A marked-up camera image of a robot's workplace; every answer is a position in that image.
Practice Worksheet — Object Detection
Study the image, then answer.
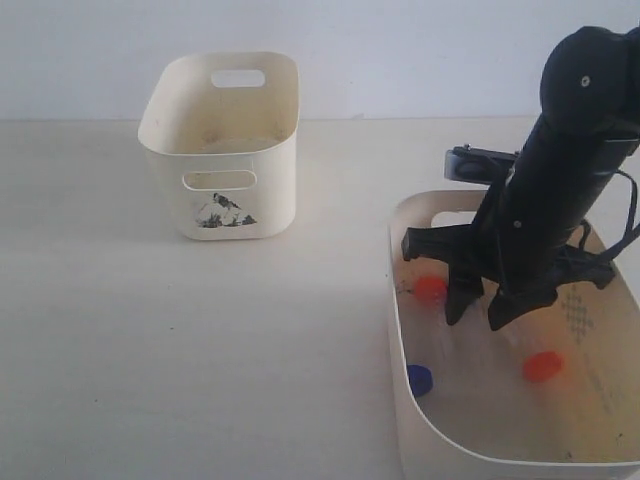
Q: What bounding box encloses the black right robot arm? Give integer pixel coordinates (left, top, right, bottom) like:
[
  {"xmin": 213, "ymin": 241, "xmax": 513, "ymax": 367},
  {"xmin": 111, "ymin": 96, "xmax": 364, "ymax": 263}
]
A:
[{"xmin": 401, "ymin": 26, "xmax": 639, "ymax": 330}]

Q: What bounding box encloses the blue-capped tube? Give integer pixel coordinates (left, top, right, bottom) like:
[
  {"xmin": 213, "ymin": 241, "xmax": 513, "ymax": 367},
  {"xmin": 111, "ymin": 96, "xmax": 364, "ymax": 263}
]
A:
[{"xmin": 406, "ymin": 364, "xmax": 434, "ymax": 398}]

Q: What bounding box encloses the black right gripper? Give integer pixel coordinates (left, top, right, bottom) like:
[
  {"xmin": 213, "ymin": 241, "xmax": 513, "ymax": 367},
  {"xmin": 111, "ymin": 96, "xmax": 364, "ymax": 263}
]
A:
[{"xmin": 401, "ymin": 120, "xmax": 635, "ymax": 331}]

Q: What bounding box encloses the orange-capped tube with label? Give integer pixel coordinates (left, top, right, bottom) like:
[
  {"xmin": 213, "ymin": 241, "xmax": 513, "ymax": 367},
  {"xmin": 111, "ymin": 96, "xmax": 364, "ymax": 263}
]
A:
[{"xmin": 505, "ymin": 330, "xmax": 565, "ymax": 384}]

